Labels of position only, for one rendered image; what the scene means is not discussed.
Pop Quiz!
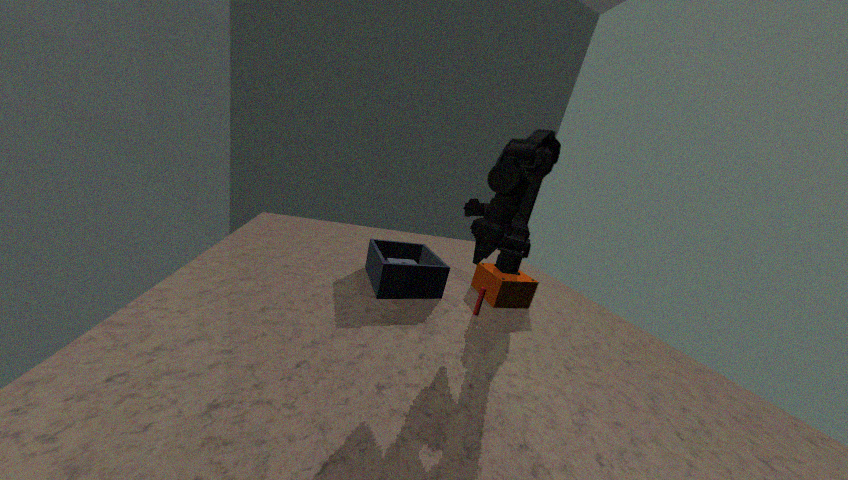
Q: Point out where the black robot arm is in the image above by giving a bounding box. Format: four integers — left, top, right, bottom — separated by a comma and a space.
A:
464, 129, 561, 275

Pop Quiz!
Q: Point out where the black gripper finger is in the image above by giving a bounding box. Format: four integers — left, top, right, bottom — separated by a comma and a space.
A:
485, 235, 508, 259
471, 230, 500, 265

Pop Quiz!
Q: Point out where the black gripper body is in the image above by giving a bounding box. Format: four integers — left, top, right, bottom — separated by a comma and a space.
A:
470, 194, 520, 241

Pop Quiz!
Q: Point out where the dark red peg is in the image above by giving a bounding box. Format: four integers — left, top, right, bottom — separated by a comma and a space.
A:
473, 287, 487, 316

